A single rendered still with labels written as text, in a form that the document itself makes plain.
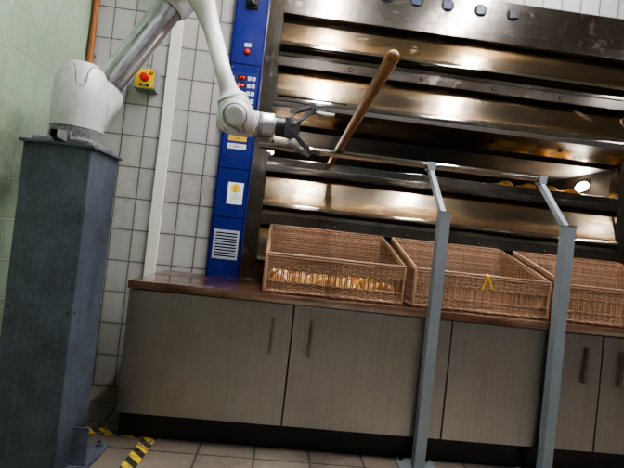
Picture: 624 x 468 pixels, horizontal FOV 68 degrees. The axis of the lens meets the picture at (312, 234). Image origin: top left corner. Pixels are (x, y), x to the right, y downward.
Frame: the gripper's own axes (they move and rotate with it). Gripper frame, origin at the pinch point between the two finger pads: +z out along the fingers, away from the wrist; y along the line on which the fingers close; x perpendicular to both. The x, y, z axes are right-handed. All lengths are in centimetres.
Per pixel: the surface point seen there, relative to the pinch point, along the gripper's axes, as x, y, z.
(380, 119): -41, -19, 26
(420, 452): 4, 112, 46
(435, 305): 5, 59, 46
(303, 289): -6, 59, -3
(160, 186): -53, 23, -74
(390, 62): 77, 2, 6
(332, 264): -6.3, 48.4, 7.4
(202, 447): -1, 120, -33
